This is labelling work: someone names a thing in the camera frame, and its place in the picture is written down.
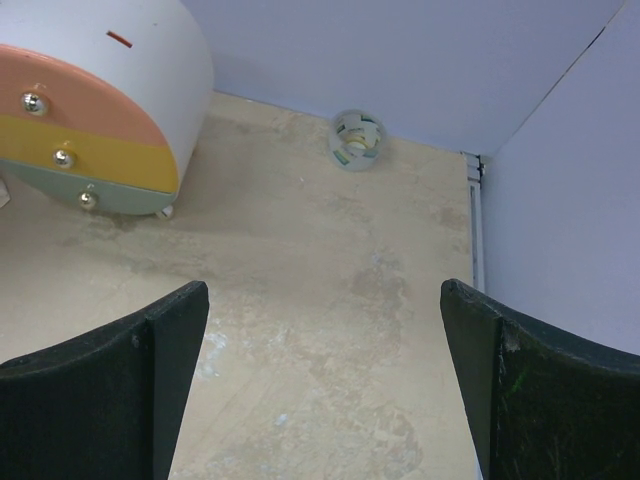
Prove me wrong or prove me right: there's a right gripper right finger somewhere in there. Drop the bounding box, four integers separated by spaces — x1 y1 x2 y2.
440 279 639 479

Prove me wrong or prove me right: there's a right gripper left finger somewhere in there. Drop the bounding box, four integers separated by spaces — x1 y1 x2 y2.
1 281 209 479

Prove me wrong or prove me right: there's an aluminium table edge rail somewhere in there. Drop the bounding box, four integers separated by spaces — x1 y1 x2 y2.
462 152 485 292

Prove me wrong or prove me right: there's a round three-drawer cabinet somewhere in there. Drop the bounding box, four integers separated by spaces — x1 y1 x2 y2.
1 0 214 218

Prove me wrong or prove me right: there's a clear tape roll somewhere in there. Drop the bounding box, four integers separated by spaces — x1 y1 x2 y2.
328 109 388 172

